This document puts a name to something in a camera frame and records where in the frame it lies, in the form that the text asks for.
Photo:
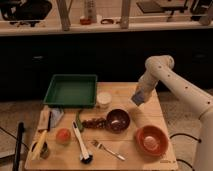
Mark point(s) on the blue sponge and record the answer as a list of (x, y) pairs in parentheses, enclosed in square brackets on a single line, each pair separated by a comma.
[(138, 98)]

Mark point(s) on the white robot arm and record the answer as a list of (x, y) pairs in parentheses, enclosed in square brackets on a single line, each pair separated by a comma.
[(159, 68)]

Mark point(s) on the purple bowl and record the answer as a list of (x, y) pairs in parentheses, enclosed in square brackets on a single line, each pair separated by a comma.
[(117, 121)]

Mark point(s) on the orange bowl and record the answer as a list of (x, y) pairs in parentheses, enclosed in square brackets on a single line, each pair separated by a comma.
[(150, 140)]

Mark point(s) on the white cup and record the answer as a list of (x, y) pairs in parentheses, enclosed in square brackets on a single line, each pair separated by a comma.
[(104, 99)]

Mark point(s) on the bunch of dark grapes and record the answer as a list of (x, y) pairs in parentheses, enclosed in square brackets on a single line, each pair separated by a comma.
[(95, 123)]

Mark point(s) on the green plastic tray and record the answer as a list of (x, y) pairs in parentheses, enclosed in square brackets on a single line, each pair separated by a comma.
[(72, 91)]

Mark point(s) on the green pepper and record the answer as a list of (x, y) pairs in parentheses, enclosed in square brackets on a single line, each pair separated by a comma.
[(78, 121)]

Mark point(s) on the silver fork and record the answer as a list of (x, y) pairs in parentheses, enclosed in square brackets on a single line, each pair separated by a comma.
[(99, 145)]

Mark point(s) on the red tomato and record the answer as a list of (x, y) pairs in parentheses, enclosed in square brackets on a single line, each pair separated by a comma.
[(63, 136)]

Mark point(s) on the red object on floor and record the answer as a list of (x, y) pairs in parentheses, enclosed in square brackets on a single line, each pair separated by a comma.
[(84, 21)]

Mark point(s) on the black pole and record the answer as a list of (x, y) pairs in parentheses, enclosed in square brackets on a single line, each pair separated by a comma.
[(17, 155)]

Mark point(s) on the black office chair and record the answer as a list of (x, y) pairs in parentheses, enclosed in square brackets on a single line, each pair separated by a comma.
[(30, 12)]

